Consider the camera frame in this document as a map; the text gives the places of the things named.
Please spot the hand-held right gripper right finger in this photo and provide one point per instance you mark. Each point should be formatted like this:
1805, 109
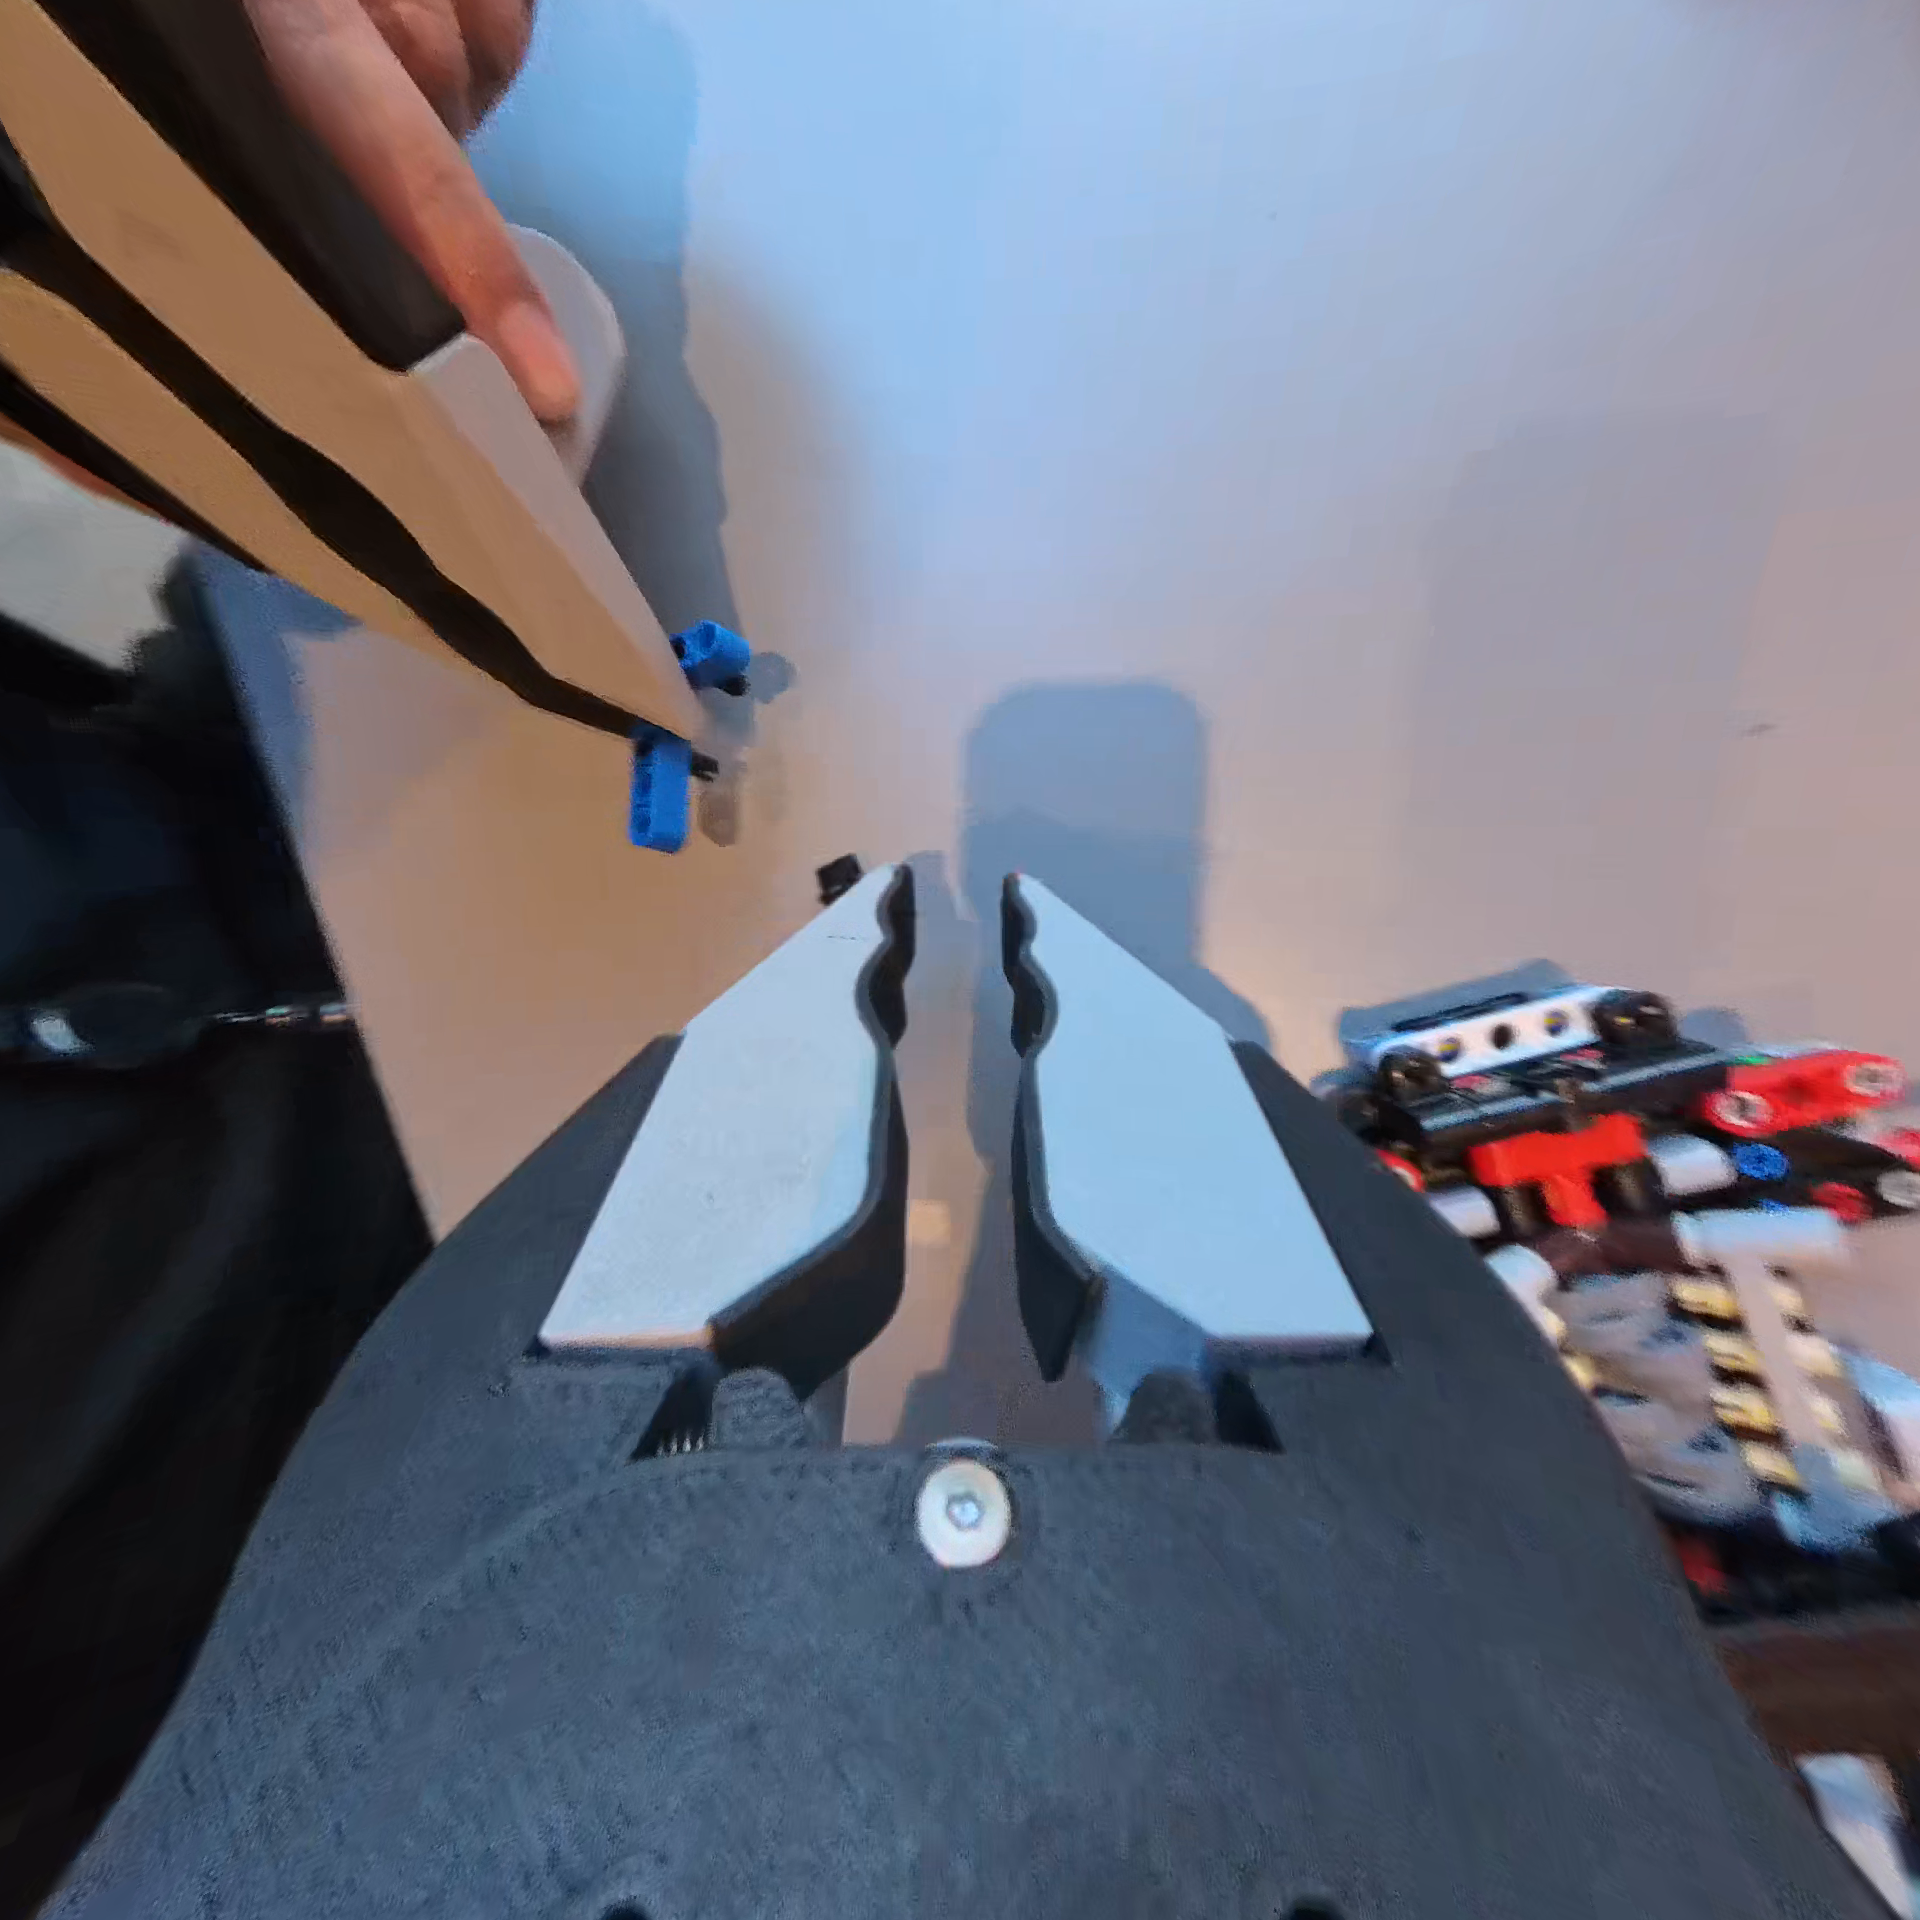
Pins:
1171, 1185

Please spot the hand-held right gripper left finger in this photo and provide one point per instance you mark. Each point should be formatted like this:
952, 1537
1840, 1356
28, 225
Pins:
734, 1170

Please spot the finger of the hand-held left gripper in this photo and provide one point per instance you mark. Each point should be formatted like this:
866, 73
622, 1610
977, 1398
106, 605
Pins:
148, 405
224, 254

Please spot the small black toy connector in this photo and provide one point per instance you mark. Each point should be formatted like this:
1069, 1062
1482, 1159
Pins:
840, 878

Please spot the blue L-shaped toy beam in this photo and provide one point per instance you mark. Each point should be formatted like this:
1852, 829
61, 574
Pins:
657, 796

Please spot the person's left hand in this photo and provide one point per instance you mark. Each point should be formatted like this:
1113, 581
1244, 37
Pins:
434, 166

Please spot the partly built toy car chassis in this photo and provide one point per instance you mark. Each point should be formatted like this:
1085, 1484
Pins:
1560, 1161

